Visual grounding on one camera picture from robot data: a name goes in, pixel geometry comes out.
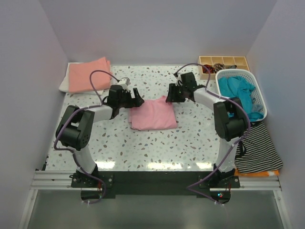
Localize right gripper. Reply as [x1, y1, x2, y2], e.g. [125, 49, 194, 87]
[165, 83, 187, 103]

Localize patterned rolled cloth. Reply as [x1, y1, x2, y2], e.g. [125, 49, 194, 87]
[213, 63, 225, 73]

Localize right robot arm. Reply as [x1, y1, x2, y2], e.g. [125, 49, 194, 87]
[166, 72, 251, 187]

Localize pink t shirt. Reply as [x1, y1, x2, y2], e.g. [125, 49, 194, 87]
[128, 96, 178, 131]

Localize wooden compartment box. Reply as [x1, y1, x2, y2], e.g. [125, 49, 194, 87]
[197, 56, 250, 71]

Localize folded white t shirt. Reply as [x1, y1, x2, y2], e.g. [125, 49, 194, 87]
[59, 62, 95, 95]

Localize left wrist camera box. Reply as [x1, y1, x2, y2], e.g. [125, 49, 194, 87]
[117, 77, 130, 91]

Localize black white striped shirt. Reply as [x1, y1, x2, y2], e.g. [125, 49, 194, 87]
[234, 121, 283, 174]

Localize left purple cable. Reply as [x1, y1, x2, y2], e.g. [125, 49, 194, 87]
[53, 70, 120, 205]

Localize orange white cloth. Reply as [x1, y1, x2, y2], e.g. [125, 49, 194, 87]
[234, 169, 279, 177]

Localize teal t shirt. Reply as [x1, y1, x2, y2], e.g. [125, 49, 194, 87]
[218, 76, 264, 122]

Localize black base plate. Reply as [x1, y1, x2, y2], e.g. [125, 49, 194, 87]
[69, 170, 240, 203]

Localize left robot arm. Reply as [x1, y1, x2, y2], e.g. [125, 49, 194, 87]
[53, 84, 144, 187]

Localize folded salmon t shirt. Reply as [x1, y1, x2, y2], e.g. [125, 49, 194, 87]
[68, 57, 111, 93]

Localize red black rolled cloth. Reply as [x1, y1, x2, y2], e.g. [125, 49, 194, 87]
[202, 64, 215, 74]

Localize aluminium frame rail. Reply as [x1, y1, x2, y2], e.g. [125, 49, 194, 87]
[18, 171, 292, 229]

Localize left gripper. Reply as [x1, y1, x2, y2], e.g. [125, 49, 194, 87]
[117, 88, 143, 109]

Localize white laundry basket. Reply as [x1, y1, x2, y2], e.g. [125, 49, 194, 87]
[215, 69, 267, 122]

